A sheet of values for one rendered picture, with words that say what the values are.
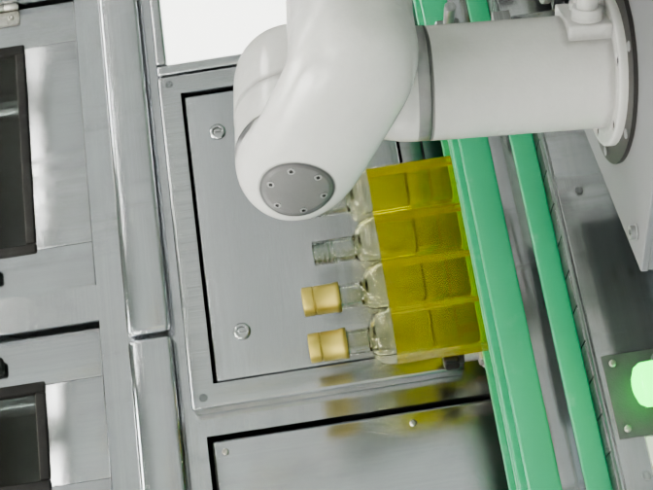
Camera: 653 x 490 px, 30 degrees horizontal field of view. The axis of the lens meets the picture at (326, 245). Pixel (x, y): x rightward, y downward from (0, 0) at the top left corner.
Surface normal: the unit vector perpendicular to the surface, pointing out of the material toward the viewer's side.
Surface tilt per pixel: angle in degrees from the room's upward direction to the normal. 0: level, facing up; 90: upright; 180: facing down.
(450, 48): 93
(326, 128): 86
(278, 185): 78
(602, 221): 90
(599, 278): 90
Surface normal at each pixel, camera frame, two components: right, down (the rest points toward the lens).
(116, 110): -0.06, -0.35
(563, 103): 0.05, 0.59
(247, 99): -0.76, -0.42
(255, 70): -0.60, -0.54
